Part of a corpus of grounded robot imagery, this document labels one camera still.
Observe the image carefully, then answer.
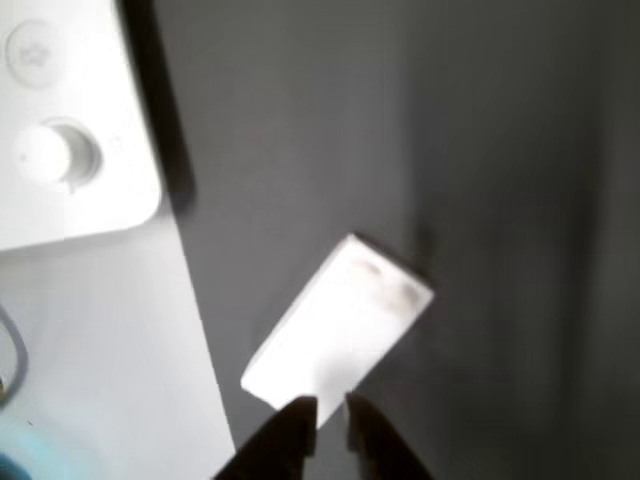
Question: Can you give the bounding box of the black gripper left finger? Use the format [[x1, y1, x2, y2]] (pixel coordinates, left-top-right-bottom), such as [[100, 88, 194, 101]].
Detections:
[[214, 394, 319, 480]]

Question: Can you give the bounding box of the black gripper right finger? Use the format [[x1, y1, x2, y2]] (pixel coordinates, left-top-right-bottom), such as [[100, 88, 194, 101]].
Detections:
[[346, 393, 435, 480]]

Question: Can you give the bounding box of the white eraser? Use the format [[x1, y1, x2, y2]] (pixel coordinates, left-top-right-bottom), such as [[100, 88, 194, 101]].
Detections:
[[239, 232, 435, 431]]

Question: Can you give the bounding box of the light blue object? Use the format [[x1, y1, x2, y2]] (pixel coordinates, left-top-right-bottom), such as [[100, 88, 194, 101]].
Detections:
[[0, 417, 44, 480]]

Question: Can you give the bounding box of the grey table mat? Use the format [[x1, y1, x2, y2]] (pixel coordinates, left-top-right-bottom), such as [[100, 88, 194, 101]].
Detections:
[[119, 0, 640, 480]]

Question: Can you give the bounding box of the white device with knob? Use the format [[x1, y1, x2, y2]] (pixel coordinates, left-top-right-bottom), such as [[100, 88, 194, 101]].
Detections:
[[0, 0, 164, 251]]

